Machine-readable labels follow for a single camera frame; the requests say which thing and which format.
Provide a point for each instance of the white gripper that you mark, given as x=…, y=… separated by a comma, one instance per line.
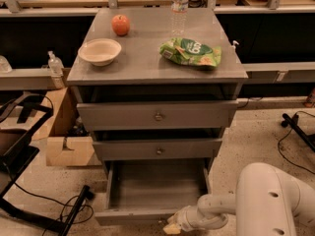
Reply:
x=189, y=219

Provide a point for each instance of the grey bottom drawer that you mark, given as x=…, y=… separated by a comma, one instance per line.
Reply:
x=150, y=191

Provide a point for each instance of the grey drawer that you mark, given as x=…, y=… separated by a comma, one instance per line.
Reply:
x=156, y=149
x=157, y=115
x=150, y=191

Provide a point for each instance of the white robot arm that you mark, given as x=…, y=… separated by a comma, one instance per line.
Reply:
x=267, y=202

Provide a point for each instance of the grey middle drawer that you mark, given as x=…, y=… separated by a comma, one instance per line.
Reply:
x=156, y=149

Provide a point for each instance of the grey top drawer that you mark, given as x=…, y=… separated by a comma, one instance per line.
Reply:
x=157, y=115

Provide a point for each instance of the grey wooden drawer cabinet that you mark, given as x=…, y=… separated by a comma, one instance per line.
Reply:
x=141, y=74

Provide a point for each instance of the cardboard box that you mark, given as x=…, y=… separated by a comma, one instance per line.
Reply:
x=66, y=143

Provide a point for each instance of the black stand base right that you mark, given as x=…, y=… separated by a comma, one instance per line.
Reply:
x=292, y=122

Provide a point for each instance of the green chip bag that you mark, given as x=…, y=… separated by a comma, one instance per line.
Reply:
x=189, y=52

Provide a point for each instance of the black metal stand left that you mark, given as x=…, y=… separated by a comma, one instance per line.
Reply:
x=16, y=153

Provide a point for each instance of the small white pump bottle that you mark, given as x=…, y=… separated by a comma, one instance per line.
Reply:
x=234, y=44

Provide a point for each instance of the beige bowl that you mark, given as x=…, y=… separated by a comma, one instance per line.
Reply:
x=100, y=52

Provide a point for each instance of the clear sanitizer pump bottle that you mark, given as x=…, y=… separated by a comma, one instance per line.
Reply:
x=56, y=69

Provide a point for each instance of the red apple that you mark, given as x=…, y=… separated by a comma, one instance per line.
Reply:
x=120, y=24

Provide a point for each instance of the clear plastic water bottle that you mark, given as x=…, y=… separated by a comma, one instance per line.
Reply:
x=179, y=9

